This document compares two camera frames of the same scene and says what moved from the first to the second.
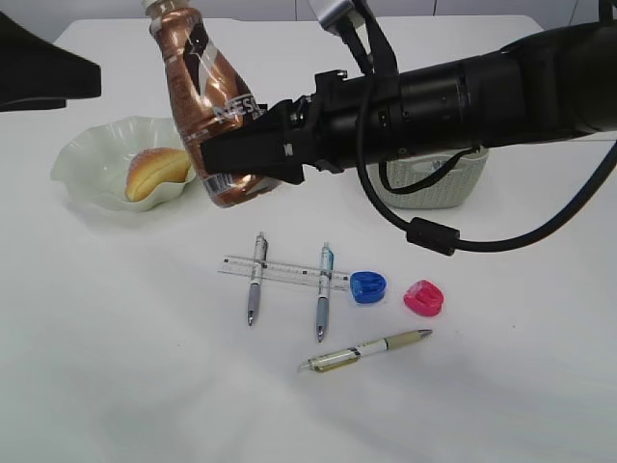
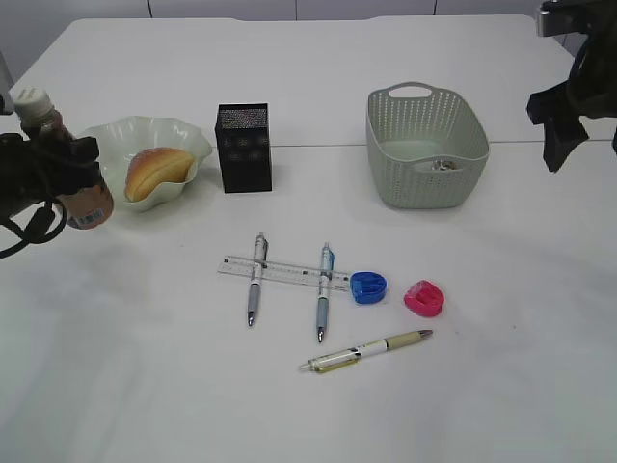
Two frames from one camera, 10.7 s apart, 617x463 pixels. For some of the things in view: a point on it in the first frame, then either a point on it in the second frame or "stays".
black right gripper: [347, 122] to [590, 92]
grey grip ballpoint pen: [259, 262] stays
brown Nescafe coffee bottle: [209, 92] to [86, 208]
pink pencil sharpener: [423, 298] stays
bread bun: [153, 166] stays
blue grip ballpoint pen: [323, 291] stays
